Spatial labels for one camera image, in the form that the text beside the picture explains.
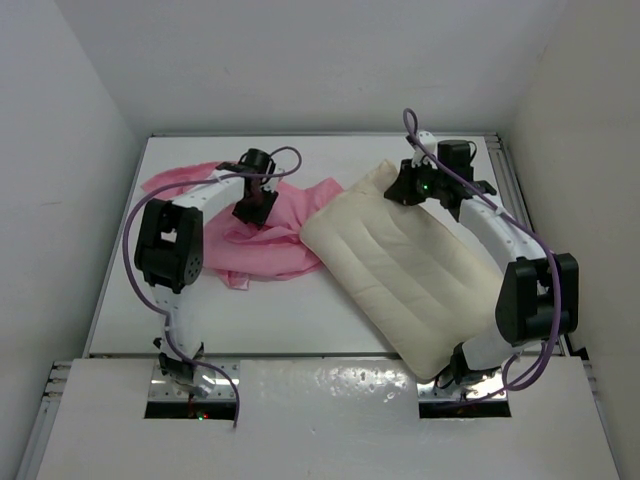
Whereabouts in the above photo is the pink pillowcase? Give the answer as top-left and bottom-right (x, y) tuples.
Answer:
(141, 163), (342, 290)

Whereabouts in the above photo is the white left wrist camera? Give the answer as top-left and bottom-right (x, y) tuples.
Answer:
(259, 167), (285, 193)

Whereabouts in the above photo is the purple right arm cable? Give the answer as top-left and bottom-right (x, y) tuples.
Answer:
(402, 108), (562, 401)

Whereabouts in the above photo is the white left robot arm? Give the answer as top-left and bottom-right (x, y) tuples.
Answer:
(125, 148), (287, 396)

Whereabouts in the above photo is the white front cover board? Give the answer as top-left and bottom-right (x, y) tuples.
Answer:
(38, 358), (617, 479)

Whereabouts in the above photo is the cream pillow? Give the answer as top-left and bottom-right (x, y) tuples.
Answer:
(299, 161), (502, 380)

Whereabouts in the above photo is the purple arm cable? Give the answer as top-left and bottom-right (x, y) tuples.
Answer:
(122, 146), (304, 431)
(402, 108), (562, 401)

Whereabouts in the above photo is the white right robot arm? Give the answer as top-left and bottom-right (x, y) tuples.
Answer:
(384, 131), (579, 391)

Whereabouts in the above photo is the metal base plate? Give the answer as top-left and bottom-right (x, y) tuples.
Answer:
(416, 367), (503, 404)
(148, 359), (240, 403)

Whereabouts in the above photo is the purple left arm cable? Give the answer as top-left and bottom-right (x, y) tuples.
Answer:
(122, 146), (304, 431)

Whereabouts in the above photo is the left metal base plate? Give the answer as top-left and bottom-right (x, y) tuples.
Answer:
(148, 359), (240, 403)

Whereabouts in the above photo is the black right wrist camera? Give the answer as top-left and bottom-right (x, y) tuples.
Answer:
(437, 140), (477, 181)

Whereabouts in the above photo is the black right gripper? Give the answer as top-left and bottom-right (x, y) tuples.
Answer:
(386, 157), (447, 207)

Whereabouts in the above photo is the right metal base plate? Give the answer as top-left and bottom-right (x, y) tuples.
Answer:
(416, 367), (503, 404)

